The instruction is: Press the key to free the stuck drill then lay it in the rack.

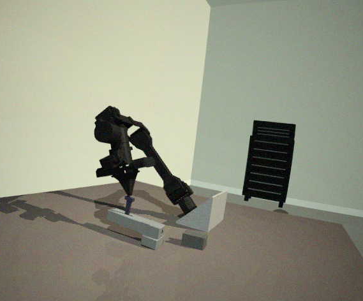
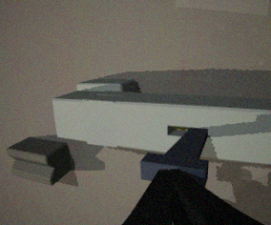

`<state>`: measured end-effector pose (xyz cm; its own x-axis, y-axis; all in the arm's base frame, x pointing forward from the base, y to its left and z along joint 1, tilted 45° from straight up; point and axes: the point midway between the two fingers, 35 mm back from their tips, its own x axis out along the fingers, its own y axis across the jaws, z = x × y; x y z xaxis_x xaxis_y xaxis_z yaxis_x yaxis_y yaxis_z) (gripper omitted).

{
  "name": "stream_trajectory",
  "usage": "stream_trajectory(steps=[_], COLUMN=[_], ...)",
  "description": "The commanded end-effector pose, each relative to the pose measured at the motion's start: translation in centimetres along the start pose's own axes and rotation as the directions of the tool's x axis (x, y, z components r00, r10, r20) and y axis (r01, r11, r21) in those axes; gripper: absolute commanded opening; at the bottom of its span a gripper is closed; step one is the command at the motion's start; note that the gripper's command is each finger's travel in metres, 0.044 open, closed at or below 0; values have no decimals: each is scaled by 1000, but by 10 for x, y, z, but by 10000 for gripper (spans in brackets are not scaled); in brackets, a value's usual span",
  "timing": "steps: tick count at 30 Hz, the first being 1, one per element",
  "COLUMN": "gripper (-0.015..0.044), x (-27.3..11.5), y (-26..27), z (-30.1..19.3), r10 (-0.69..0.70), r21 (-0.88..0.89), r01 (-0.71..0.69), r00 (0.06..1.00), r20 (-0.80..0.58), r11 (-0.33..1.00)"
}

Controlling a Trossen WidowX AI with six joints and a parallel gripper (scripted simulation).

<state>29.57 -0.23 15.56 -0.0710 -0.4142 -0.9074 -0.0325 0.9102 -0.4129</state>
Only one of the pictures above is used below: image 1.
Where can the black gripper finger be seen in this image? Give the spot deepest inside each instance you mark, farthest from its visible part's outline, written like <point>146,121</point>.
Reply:
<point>130,180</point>
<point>122,181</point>

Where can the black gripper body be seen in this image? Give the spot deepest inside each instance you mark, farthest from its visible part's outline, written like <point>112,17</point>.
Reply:
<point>134,165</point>

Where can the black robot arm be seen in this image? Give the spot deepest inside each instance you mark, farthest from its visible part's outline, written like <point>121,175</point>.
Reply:
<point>112,127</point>

